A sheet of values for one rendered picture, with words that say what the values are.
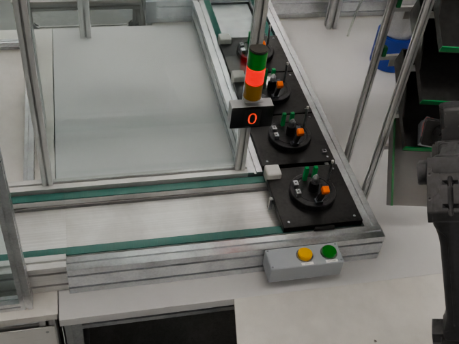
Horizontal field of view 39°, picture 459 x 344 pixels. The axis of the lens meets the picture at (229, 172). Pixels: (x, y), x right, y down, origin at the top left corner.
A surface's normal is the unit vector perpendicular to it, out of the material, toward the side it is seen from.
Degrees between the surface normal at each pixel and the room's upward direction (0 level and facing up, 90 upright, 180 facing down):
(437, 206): 27
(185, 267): 90
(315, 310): 0
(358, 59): 0
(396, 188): 45
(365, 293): 0
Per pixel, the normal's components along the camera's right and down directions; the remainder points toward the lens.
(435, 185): -0.31, -0.52
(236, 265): 0.20, 0.69
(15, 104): 0.08, -0.72
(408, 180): 0.08, -0.01
